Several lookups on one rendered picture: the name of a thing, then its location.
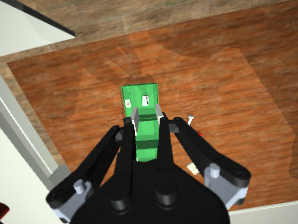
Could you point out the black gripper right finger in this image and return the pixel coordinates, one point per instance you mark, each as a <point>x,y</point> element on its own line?
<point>225,177</point>

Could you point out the green rack of bins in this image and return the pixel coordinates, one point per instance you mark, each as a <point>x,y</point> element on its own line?
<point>147,137</point>

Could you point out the white domino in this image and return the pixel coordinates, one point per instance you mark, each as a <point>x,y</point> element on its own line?
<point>192,168</point>

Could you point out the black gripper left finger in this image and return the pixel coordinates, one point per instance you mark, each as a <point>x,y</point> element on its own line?
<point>65,198</point>

